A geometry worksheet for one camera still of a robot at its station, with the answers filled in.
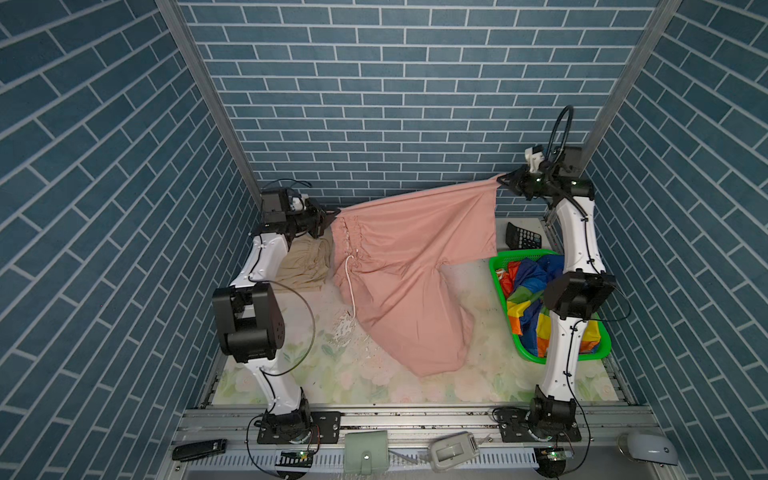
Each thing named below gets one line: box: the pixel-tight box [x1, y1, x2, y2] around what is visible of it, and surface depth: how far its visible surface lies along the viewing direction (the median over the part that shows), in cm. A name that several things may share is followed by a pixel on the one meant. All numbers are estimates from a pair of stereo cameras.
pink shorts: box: [330, 178, 501, 377], surface depth 90 cm
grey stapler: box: [430, 431, 480, 471], surface depth 70 cm
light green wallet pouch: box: [344, 430, 389, 475], surface depth 72 cm
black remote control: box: [172, 439, 227, 462], surface depth 71 cm
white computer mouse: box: [617, 433, 678, 466], surface depth 67 cm
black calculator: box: [505, 222, 542, 249], surface depth 114 cm
